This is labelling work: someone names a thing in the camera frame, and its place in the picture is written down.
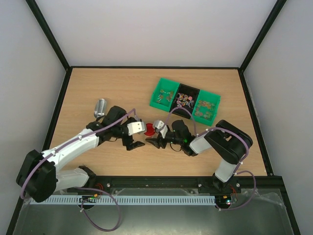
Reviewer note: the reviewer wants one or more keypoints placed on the black aluminium rail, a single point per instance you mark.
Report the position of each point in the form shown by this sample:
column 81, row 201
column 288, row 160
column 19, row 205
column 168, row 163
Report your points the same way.
column 206, row 184

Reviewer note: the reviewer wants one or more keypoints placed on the black bin with swirl lollipops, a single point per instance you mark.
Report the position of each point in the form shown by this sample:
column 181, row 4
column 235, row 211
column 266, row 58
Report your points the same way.
column 185, row 97

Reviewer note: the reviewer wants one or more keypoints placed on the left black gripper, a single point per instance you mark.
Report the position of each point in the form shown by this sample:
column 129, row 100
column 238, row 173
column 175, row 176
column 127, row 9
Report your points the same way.
column 126, row 142

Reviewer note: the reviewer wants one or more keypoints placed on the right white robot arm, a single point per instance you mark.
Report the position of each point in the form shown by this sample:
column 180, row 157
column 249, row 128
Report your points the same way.
column 231, row 143

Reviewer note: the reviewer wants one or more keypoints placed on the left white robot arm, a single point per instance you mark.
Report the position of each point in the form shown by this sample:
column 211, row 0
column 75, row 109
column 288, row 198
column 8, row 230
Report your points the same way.
column 41, row 173

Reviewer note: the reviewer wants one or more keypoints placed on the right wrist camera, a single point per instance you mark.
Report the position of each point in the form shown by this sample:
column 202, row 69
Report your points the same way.
column 160, row 126

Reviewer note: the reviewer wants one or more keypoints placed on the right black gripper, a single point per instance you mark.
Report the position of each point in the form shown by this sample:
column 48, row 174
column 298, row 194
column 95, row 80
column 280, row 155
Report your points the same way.
column 161, row 139

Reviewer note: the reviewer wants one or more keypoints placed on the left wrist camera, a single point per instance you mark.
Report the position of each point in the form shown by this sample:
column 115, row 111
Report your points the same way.
column 137, row 127

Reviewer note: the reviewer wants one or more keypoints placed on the red round lid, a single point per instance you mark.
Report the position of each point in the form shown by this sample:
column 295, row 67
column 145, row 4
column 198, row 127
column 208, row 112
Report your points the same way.
column 150, row 131

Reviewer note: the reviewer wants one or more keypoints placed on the green bin with gummies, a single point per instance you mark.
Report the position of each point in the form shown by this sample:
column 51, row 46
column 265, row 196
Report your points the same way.
column 206, row 107

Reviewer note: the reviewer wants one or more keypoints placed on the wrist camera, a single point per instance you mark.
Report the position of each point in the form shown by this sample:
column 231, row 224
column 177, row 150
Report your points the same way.
column 160, row 126
column 137, row 127

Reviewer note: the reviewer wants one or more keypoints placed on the metal scoop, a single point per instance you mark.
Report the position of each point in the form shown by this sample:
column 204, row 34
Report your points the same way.
column 100, row 109

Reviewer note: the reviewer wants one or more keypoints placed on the light blue cable duct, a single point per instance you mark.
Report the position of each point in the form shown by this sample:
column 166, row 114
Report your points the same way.
column 124, row 200

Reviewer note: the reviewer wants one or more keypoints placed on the green bin with lollipops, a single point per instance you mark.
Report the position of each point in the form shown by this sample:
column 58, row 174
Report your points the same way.
column 164, row 93

